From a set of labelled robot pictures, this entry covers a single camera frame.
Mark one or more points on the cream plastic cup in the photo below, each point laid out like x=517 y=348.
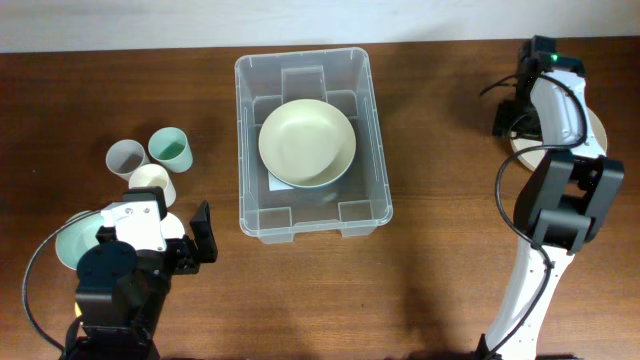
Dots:
x=150 y=175

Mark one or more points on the cream large bowl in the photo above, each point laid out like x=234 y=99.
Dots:
x=303 y=136

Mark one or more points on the green small bowl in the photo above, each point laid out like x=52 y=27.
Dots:
x=73 y=242

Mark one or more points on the blue large bowl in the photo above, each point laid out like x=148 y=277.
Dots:
x=330 y=174

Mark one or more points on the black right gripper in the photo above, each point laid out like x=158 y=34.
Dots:
x=502 y=122

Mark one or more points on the white label in bin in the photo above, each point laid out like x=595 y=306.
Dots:
x=275 y=184

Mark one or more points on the white small bowl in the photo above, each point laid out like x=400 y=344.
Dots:
x=171 y=227

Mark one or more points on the clear plastic storage bin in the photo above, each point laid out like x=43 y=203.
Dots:
x=356 y=204

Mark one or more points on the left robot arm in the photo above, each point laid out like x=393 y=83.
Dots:
x=124 y=281

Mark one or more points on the green plastic cup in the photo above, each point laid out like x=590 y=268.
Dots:
x=170 y=147

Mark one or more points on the grey plastic cup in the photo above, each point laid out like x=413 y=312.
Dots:
x=124 y=157

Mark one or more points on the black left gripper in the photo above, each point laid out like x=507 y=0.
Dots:
x=188 y=260

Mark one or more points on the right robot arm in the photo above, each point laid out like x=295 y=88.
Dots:
x=561 y=207

